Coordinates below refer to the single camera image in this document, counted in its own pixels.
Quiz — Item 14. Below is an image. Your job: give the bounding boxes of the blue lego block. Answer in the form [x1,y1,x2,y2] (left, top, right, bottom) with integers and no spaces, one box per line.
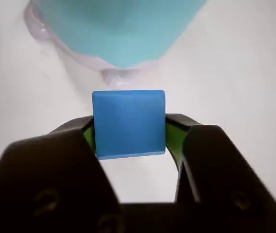
[91,89,166,161]

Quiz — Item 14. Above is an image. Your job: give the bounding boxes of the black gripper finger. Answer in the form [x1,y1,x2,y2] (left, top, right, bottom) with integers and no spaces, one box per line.
[0,116,126,233]
[165,114,276,233]

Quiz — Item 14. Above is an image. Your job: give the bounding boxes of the teal whale-shaped bin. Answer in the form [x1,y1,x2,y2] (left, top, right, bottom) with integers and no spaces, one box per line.
[23,0,208,91]

